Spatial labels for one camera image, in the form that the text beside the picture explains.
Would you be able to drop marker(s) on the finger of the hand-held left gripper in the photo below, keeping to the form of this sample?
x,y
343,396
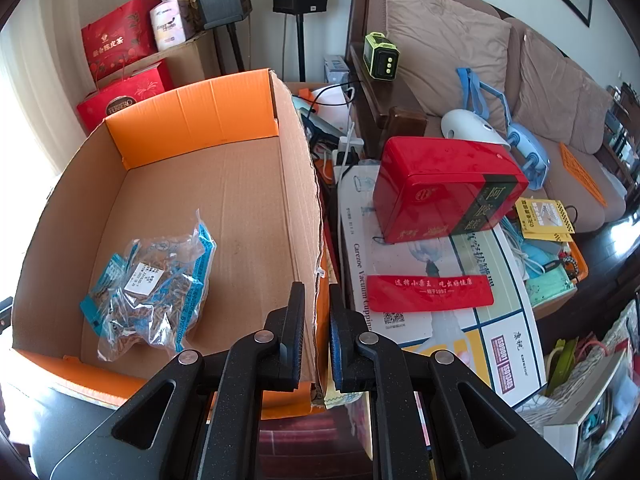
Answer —
x,y
5,306

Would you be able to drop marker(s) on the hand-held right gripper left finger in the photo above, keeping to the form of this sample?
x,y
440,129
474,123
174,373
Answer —
x,y
295,340

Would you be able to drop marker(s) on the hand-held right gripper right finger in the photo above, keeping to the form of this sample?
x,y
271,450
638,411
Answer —
x,y
340,350

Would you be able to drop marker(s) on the clear herb bag blue seal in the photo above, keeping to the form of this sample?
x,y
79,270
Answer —
x,y
202,255

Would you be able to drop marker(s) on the clear herb bag white label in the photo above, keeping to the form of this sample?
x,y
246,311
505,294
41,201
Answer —
x,y
142,280

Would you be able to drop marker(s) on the orange and brown cardboard box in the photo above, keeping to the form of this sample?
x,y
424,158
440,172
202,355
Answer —
x,y
225,185

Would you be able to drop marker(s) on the red flat card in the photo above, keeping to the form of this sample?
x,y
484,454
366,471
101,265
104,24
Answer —
x,y
430,292

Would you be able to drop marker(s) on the white flat printed box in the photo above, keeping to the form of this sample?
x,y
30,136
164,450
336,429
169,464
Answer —
x,y
400,255

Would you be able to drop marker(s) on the red tin box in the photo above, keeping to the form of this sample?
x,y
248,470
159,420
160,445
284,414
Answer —
x,y
425,180

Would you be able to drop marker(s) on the white power strip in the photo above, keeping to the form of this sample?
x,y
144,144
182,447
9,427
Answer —
x,y
347,150

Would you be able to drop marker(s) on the orange bin of clutter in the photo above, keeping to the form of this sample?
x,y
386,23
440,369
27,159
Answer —
x,y
550,270

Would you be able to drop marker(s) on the red chocolate gift bag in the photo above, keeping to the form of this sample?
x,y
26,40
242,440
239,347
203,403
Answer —
x,y
125,95

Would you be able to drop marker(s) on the yellow packet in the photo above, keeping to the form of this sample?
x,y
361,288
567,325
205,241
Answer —
x,y
545,220

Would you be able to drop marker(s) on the white rounded massager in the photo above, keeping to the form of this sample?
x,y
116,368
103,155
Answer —
x,y
470,127

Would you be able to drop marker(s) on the white shopping bag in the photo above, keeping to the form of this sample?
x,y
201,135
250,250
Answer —
x,y
600,390

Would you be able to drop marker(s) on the small white and blue box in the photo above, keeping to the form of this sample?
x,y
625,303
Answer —
x,y
335,67

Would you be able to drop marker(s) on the brown sofa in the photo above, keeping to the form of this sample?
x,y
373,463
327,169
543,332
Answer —
x,y
565,180

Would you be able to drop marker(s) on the red gift box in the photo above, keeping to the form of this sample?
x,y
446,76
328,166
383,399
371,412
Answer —
x,y
117,35

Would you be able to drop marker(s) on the black speaker stand pole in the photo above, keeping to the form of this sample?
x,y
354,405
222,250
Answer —
x,y
301,45

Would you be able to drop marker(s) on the green and black device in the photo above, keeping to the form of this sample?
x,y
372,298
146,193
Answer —
x,y
382,57

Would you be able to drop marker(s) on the plain brown cardboard box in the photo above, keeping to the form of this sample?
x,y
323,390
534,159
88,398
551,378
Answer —
x,y
190,62

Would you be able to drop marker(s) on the orange mat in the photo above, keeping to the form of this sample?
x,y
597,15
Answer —
x,y
582,175

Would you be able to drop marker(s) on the brown sofa cushion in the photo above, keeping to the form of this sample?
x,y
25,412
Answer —
x,y
440,45
560,95

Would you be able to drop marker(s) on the white tissue pack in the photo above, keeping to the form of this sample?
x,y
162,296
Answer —
x,y
170,25

